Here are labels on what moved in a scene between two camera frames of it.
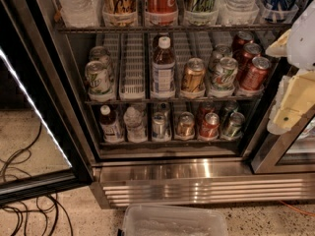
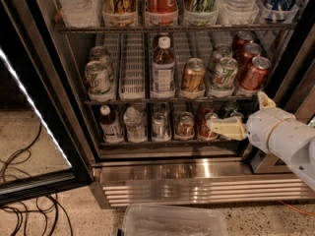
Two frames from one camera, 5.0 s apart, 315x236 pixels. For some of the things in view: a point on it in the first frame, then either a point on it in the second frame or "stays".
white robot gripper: (303, 43) to (260, 129)
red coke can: (256, 75) stays
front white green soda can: (223, 77) stays
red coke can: (240, 39) stays
